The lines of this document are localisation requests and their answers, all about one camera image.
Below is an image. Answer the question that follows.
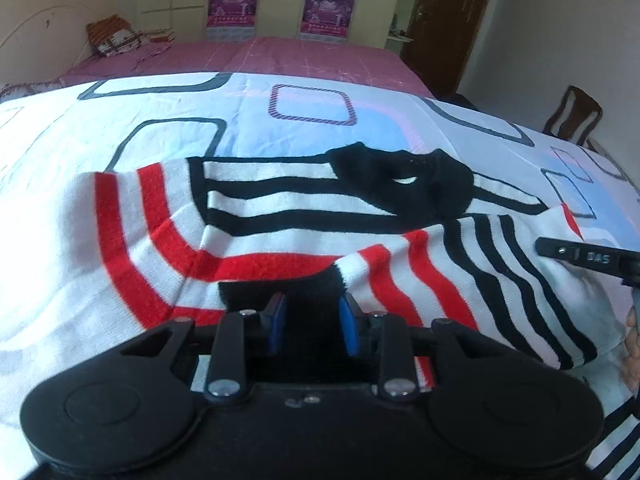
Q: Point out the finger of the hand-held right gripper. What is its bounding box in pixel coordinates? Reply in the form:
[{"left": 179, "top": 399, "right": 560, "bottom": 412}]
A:
[{"left": 536, "top": 237, "right": 640, "bottom": 281}]

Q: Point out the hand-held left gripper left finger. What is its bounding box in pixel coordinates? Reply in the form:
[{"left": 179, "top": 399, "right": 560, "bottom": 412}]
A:
[{"left": 120, "top": 292, "right": 288, "bottom": 405}]

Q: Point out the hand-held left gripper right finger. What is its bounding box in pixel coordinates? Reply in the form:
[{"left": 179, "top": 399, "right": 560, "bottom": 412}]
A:
[{"left": 339, "top": 294, "right": 501, "bottom": 402}]

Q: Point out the red black striped white sweater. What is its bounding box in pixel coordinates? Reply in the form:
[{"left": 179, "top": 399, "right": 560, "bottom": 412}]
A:
[{"left": 75, "top": 142, "right": 640, "bottom": 480}]

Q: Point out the person's right hand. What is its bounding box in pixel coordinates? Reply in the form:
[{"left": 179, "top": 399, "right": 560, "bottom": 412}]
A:
[{"left": 620, "top": 305, "right": 640, "bottom": 391}]

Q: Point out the dark wooden chair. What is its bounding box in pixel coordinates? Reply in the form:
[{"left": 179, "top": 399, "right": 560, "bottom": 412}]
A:
[{"left": 542, "top": 85, "right": 604, "bottom": 148}]

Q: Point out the pink bed sheet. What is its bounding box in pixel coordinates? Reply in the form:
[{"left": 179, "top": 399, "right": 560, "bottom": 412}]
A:
[{"left": 50, "top": 36, "right": 436, "bottom": 98}]

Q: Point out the brown wooden door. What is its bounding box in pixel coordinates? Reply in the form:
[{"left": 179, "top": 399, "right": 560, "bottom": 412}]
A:
[{"left": 400, "top": 0, "right": 501, "bottom": 102}]

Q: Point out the white sheet with square print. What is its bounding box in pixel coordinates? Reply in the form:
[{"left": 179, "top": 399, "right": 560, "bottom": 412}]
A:
[{"left": 0, "top": 72, "right": 640, "bottom": 480}]

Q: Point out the stack of folded cloths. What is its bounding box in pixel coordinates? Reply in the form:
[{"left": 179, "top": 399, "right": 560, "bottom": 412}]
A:
[{"left": 140, "top": 27, "right": 176, "bottom": 47}]

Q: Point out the cream wardrobe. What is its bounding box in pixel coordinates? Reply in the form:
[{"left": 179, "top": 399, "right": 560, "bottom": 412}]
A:
[{"left": 135, "top": 0, "right": 426, "bottom": 61}]

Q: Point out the orange white patterned pillow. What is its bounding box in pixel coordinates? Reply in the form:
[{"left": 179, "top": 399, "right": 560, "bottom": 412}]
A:
[{"left": 87, "top": 16, "right": 143, "bottom": 58}]

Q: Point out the cream wooden headboard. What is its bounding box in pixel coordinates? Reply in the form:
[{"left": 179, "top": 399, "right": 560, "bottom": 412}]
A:
[{"left": 0, "top": 0, "right": 113, "bottom": 86}]

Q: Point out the purple wall poster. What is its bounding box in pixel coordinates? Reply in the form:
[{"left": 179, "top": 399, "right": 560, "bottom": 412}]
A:
[
  {"left": 299, "top": 0, "right": 357, "bottom": 42},
  {"left": 206, "top": 0, "right": 254, "bottom": 42}
]

